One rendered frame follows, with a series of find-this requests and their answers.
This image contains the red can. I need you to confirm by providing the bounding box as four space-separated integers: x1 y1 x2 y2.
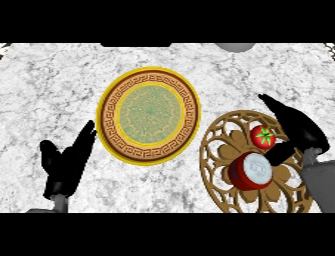
225 151 274 192

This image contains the red tomato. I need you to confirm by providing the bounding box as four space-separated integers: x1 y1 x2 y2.
249 124 277 150

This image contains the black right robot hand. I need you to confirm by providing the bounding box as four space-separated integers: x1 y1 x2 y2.
256 93 332 167

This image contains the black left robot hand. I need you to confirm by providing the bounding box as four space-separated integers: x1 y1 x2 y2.
38 119 98 201

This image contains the grey rounded object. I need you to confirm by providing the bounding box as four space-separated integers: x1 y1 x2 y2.
214 42 256 53

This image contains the gold rimmed patterned plate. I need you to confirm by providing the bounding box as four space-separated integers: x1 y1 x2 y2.
94 66 202 167

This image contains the brown openwork round placemat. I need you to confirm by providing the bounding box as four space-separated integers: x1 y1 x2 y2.
197 109 314 214

